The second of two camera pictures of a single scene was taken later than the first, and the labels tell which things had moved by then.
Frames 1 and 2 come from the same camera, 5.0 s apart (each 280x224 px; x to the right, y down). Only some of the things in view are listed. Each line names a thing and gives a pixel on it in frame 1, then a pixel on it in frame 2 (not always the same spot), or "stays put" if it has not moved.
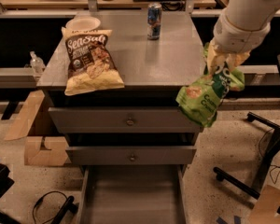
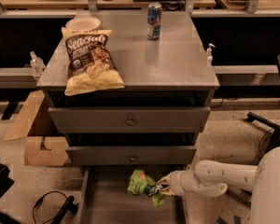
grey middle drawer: (132, 155) stays put
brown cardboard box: (35, 154) stays put
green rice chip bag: (199, 100) → (140, 183)
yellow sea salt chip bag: (91, 66) stays put
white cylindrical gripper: (236, 38) → (176, 180)
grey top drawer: (123, 120) stays put
